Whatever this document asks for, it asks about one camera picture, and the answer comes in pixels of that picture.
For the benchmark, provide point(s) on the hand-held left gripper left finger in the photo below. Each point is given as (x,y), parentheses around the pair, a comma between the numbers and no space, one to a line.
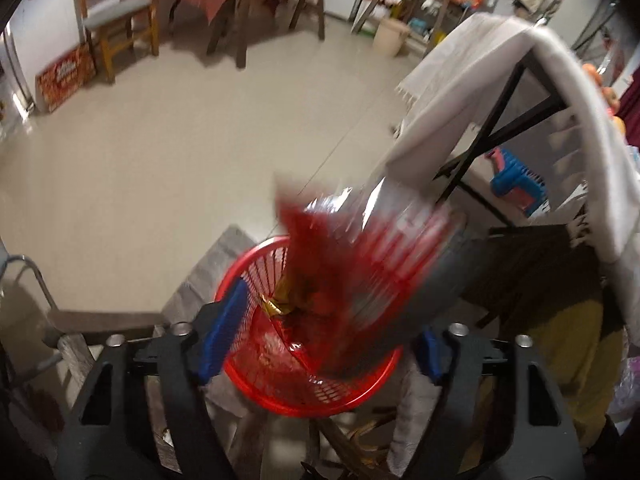
(225,330)

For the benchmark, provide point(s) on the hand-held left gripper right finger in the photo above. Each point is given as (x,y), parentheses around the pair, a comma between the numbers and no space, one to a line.
(430,355)

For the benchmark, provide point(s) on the red plastic mesh basket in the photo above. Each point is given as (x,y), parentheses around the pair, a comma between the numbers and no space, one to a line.
(280,395)

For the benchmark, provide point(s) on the red foil snack bag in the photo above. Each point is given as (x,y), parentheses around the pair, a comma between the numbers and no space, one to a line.
(350,260)

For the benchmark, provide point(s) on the gold foil wrapper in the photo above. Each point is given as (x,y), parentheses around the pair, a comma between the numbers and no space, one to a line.
(277,305)

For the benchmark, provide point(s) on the yellow cloth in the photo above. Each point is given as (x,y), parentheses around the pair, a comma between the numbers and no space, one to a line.
(575,360)

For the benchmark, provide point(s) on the blue plastic stool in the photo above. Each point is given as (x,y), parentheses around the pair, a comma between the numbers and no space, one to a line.
(515,185)

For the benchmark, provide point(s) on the white tablecloth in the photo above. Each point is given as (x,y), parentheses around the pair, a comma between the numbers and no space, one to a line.
(450,90)

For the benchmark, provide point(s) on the red cardboard box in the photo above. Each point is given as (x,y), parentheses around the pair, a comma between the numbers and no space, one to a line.
(65,77)

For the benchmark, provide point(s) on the apple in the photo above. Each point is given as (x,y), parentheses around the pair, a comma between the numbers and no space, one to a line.
(609,96)
(591,72)

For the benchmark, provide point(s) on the dark red curtain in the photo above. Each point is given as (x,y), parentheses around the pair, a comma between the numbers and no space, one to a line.
(629,105)

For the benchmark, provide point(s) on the beige plastic bucket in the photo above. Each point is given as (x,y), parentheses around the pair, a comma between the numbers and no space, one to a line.
(391,35)

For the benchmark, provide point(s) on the wooden chair with grey seat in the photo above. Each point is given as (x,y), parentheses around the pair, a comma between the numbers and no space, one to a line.
(117,10)

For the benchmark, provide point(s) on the grey metal chair frame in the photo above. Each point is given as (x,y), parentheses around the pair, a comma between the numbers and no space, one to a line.
(30,262)

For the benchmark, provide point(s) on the black metal table frame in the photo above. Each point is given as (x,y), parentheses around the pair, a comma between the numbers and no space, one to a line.
(505,95)

